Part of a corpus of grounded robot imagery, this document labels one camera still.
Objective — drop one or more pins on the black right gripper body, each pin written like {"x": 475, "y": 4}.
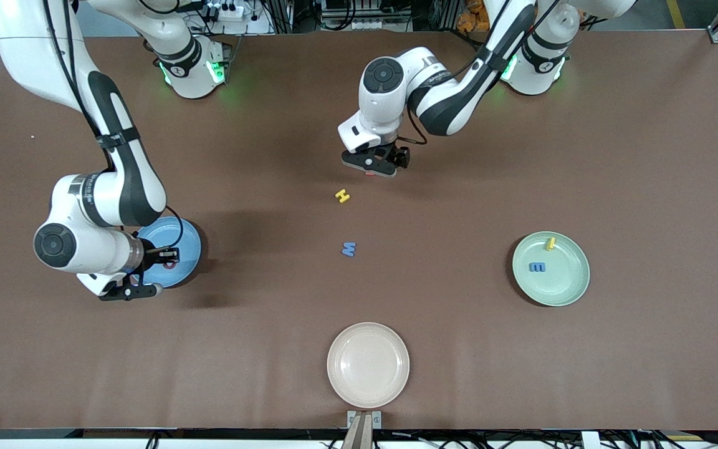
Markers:
{"x": 154, "y": 255}

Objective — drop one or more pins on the yellow foam letter i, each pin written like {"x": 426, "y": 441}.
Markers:
{"x": 550, "y": 244}

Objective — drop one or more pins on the blue foam lowercase m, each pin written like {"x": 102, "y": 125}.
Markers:
{"x": 538, "y": 267}

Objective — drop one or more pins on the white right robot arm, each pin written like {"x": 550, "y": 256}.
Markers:
{"x": 28, "y": 50}

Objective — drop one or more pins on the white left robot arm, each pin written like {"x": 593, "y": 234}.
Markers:
{"x": 374, "y": 118}

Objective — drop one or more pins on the blue plate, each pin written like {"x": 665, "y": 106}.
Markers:
{"x": 189, "y": 240}

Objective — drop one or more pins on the blue foam uppercase W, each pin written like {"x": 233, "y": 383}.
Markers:
{"x": 349, "y": 250}

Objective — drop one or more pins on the green plate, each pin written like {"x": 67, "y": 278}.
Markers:
{"x": 558, "y": 287}

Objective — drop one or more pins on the beige plate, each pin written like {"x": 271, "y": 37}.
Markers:
{"x": 368, "y": 365}

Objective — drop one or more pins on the yellow foam letter H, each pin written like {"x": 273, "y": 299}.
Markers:
{"x": 342, "y": 196}

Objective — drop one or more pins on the bag of orange items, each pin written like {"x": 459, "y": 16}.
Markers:
{"x": 471, "y": 19}

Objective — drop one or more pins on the white power strip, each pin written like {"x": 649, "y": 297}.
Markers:
{"x": 228, "y": 10}

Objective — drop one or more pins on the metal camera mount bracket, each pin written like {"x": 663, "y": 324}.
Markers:
{"x": 364, "y": 421}

